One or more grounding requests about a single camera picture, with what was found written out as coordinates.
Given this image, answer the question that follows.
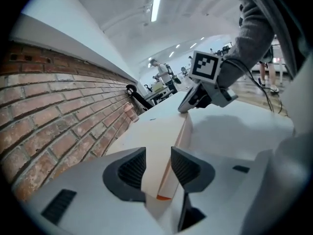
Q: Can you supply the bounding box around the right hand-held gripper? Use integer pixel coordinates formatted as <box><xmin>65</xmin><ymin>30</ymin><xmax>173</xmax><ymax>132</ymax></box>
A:
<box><xmin>178</xmin><ymin>49</ymin><xmax>239</xmax><ymax>114</ymax></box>

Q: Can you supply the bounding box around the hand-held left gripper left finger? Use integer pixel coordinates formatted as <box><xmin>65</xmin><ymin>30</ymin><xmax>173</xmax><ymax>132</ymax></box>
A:
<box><xmin>23</xmin><ymin>146</ymin><xmax>163</xmax><ymax>235</ymax></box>

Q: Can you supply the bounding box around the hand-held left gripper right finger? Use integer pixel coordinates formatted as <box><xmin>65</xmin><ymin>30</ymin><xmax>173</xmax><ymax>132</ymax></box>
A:
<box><xmin>170</xmin><ymin>145</ymin><xmax>276</xmax><ymax>233</ymax></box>

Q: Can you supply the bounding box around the white cardboard box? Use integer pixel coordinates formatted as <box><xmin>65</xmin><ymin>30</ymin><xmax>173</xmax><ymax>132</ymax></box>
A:
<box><xmin>105</xmin><ymin>111</ymin><xmax>194</xmax><ymax>202</ymax></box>

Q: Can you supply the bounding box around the person's right forearm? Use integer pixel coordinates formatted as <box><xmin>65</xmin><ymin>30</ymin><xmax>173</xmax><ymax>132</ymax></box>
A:
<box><xmin>219</xmin><ymin>0</ymin><xmax>278</xmax><ymax>91</ymax></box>

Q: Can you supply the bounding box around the dark-topped desk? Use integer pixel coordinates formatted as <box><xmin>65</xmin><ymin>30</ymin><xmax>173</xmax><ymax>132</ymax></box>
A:
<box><xmin>143</xmin><ymin>87</ymin><xmax>178</xmax><ymax>107</ymax></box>

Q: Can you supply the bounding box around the black scooter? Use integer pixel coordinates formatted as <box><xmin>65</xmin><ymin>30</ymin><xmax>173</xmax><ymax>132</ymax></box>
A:
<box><xmin>125</xmin><ymin>84</ymin><xmax>155</xmax><ymax>111</ymax></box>

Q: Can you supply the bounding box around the pink cup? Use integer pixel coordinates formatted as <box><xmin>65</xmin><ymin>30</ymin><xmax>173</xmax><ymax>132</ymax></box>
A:
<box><xmin>123</xmin><ymin>101</ymin><xmax>140</xmax><ymax>124</ymax></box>

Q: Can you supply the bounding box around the long ceiling light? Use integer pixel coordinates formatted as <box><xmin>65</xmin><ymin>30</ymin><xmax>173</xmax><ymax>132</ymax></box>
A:
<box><xmin>150</xmin><ymin>0</ymin><xmax>163</xmax><ymax>23</ymax></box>

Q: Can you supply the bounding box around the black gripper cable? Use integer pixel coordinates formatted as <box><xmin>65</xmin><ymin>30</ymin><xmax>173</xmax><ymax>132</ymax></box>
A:
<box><xmin>221</xmin><ymin>57</ymin><xmax>284</xmax><ymax>115</ymax></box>

